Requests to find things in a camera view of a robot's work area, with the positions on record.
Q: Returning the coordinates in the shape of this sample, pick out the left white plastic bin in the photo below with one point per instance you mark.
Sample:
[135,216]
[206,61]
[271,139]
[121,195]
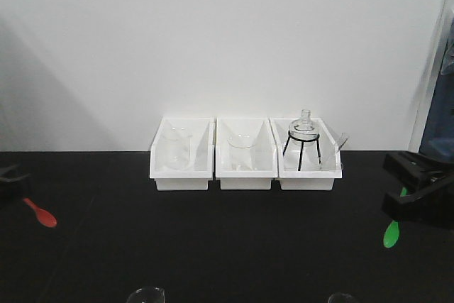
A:
[201,166]

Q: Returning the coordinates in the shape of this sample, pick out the glass beaker in bin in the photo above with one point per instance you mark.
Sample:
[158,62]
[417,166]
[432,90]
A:
[177,142]
[242,152]

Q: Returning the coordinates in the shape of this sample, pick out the middle white plastic bin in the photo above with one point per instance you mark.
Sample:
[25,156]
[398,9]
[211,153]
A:
[265,169]

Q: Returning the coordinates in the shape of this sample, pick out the blue object at right edge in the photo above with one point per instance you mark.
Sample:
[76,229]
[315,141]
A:
[437,140]

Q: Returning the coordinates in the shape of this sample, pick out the front left glass beaker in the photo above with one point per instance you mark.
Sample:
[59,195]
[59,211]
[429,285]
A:
[147,295]

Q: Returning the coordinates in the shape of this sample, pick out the round glass flask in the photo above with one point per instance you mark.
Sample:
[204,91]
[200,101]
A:
[303,126]

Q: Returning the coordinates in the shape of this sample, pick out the black wire tripod stand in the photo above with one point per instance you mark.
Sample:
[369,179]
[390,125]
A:
[302,141]

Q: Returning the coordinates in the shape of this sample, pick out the clear glass tube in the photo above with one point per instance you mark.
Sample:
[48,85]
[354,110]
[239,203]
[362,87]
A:
[338,145]

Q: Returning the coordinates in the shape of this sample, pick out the white plastic bin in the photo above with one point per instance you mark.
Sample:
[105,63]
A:
[310,177]
[265,169]
[201,166]

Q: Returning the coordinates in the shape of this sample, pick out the green plastic spoon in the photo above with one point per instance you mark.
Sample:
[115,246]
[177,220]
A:
[391,234]

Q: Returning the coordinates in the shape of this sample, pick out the glass beaker in middle bin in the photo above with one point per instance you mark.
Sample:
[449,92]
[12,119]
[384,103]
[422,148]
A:
[242,152]

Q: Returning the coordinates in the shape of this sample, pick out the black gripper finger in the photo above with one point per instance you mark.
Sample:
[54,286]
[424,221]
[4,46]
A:
[11,175]
[14,191]
[415,170]
[432,206]

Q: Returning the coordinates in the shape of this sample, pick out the red plastic spoon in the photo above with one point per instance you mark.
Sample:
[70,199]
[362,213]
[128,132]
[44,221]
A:
[44,217]

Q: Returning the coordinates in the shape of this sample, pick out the glass beaker in left bin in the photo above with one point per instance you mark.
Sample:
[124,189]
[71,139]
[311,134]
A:
[177,142]

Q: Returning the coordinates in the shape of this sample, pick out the front right glass beaker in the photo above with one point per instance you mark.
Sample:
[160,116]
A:
[340,297]

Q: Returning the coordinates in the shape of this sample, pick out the right white plastic bin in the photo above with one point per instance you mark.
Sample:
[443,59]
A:
[310,177]

